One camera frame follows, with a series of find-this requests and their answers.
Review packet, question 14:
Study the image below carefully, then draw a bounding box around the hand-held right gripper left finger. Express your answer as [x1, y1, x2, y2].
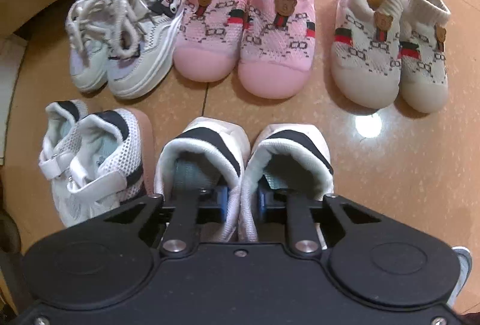
[105, 186, 229, 259]

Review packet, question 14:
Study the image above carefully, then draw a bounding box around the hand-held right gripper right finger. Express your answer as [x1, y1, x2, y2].
[257, 189, 380, 259]

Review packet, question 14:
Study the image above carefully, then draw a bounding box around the white velcro shoe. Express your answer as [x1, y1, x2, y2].
[154, 117, 253, 242]
[238, 123, 335, 251]

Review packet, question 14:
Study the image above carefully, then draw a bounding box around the white mesh black-striped shoe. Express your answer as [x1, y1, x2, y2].
[56, 108, 155, 229]
[39, 99, 92, 228]

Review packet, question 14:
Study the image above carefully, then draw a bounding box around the pink knit shoe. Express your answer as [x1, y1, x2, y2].
[173, 0, 254, 83]
[237, 0, 317, 100]

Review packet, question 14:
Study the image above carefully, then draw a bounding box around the lavender lace sneaker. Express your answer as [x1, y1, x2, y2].
[106, 0, 189, 100]
[65, 0, 128, 93]

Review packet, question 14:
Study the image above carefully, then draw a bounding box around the beige knit shoe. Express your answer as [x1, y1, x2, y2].
[330, 0, 405, 109]
[397, 0, 451, 114]

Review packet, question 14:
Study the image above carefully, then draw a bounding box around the person's maroon clothing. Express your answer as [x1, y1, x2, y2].
[452, 308, 480, 325]

